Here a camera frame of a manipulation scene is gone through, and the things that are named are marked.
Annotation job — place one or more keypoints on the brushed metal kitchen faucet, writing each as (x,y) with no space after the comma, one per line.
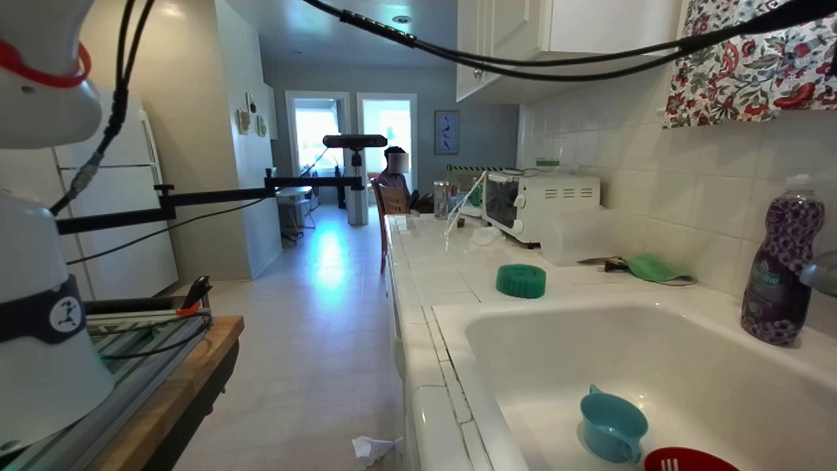
(822,273)

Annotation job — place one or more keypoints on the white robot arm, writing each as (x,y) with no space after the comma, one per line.
(50,371)

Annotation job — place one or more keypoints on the wooden chair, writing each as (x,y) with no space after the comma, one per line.
(387,218)

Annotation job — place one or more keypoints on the seated person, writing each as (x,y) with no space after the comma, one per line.
(391,183)

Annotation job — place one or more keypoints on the green round scrubber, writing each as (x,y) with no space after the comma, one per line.
(522,280)

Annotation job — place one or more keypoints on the crumpled paper on floor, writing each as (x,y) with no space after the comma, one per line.
(373,449)

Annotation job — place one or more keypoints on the white upper cabinets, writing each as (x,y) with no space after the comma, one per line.
(553,29)

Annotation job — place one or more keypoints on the teal cup in sink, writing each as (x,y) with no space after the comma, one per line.
(613,426)

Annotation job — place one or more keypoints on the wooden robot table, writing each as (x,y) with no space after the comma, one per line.
(162,426)

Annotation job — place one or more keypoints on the white double sink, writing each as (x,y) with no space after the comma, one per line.
(698,379)

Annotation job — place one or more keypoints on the white refrigerator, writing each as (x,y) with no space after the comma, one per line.
(119,261)

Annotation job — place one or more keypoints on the red cup in sink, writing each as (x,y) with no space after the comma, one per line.
(683,458)

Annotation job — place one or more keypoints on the purple dish soap bottle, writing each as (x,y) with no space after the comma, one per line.
(774,298)

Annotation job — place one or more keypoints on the floral window curtain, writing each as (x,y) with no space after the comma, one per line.
(756,77)

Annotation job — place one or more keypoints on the black camera on stand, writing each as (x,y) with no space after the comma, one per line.
(353,138)

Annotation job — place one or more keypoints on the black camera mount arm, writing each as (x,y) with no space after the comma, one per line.
(167,201)

